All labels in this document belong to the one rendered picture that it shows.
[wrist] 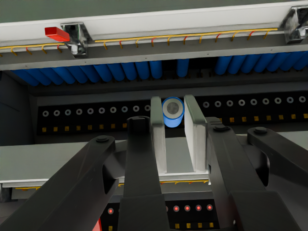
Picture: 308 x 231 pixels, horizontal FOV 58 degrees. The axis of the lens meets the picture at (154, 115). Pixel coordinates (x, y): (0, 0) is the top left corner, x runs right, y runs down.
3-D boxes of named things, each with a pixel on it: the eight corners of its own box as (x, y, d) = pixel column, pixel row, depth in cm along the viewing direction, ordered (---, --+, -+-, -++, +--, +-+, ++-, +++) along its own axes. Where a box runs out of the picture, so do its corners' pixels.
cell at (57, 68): (65, 74, 47) (48, 56, 40) (76, 73, 46) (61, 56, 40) (65, 84, 46) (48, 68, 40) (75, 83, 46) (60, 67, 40)
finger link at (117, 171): (153, 179, 14) (92, 182, 14) (153, 141, 18) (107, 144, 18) (151, 150, 13) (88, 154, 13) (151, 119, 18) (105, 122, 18)
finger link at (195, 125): (193, 122, 14) (207, 121, 14) (183, 94, 21) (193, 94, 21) (194, 174, 15) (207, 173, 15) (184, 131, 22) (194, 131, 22)
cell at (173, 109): (176, 130, 27) (178, 124, 20) (159, 122, 27) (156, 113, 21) (184, 114, 27) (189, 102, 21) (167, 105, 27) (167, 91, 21)
